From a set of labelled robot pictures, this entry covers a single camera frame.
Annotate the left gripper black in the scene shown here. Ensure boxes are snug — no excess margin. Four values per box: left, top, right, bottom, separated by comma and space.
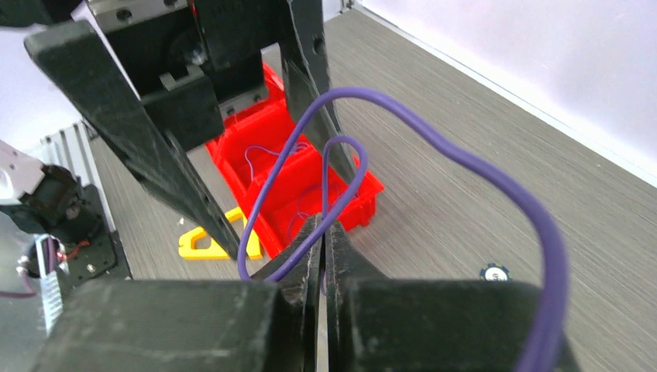
24, 0, 356, 260

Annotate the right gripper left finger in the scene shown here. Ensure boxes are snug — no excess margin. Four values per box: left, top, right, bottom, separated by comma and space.
32, 243, 322, 371

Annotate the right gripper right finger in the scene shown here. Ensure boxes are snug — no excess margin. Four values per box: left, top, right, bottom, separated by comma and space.
325, 222, 581, 372

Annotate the blue purple wire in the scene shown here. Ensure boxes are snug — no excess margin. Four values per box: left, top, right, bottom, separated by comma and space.
242, 141, 314, 183

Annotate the dark purple wire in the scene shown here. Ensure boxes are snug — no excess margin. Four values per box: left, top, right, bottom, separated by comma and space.
284, 182, 360, 237

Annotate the red four-compartment bin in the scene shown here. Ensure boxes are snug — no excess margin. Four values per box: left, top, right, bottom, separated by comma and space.
205, 62, 386, 260

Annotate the poker chip top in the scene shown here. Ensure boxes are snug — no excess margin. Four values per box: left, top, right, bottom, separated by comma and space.
479, 263, 512, 281

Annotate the yellow triangular plastic frame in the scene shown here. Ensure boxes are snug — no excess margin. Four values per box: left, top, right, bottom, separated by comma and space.
177, 206, 263, 261

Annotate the aluminium front rail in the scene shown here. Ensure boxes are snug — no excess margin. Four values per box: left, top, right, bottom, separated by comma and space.
20, 120, 119, 335

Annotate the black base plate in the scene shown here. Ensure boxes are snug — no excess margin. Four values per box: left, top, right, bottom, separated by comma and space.
62, 184, 132, 287

